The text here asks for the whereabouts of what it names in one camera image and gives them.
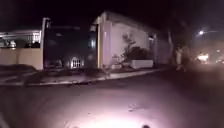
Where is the pale concrete kerb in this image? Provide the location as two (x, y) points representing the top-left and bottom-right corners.
(0, 67), (168, 88)

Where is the bush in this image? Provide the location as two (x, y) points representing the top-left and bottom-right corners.
(113, 34), (153, 66)

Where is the white building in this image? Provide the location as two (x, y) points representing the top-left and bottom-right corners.
(92, 10), (172, 70)

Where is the white planter box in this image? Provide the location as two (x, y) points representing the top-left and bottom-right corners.
(130, 59), (155, 70)

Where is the grey asphalt road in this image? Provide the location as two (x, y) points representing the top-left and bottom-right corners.
(0, 65), (224, 128)

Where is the concrete pavement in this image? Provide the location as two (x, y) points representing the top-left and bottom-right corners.
(0, 64), (168, 86)

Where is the dark metal gate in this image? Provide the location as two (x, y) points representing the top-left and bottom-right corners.
(42, 23), (100, 70)

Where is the tree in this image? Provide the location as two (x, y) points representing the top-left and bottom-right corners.
(165, 13), (198, 72)

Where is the street lamp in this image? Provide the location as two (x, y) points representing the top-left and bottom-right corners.
(196, 29), (218, 38)

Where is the pale house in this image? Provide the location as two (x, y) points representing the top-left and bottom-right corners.
(0, 29), (43, 50)

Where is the beige boundary wall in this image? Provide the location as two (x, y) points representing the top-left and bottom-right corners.
(0, 47), (45, 71)

